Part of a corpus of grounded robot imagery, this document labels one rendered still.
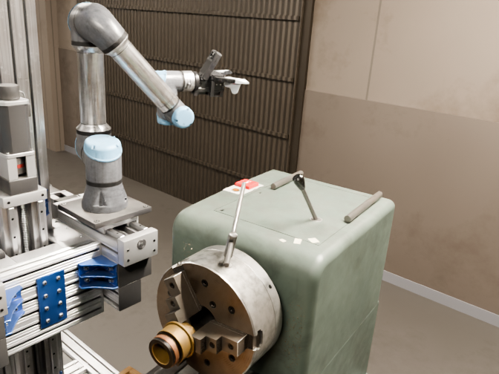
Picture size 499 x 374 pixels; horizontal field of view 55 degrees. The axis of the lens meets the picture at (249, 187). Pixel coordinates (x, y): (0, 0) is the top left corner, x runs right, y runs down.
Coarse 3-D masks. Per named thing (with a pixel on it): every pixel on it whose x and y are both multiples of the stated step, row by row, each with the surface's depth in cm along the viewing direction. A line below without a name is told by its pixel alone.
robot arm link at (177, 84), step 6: (162, 72) 170; (168, 72) 171; (174, 72) 172; (180, 72) 173; (162, 78) 169; (168, 78) 170; (174, 78) 171; (180, 78) 172; (168, 84) 170; (174, 84) 171; (180, 84) 172; (174, 90) 172; (180, 90) 174
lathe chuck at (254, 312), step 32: (192, 256) 121; (160, 288) 124; (224, 288) 111; (256, 288) 114; (160, 320) 128; (192, 320) 122; (224, 320) 114; (256, 320) 110; (224, 352) 116; (256, 352) 112
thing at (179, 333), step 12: (168, 324) 112; (180, 324) 110; (156, 336) 108; (168, 336) 107; (180, 336) 108; (156, 348) 109; (168, 348) 105; (180, 348) 107; (192, 348) 109; (156, 360) 108; (168, 360) 109; (180, 360) 108
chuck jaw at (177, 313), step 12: (180, 264) 120; (180, 276) 116; (168, 288) 116; (180, 288) 115; (192, 288) 118; (168, 300) 114; (180, 300) 114; (192, 300) 116; (180, 312) 112; (192, 312) 115
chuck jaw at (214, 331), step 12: (216, 324) 114; (192, 336) 110; (204, 336) 110; (216, 336) 110; (228, 336) 110; (240, 336) 110; (252, 336) 110; (204, 348) 110; (216, 348) 109; (228, 348) 110; (240, 348) 109; (252, 348) 111
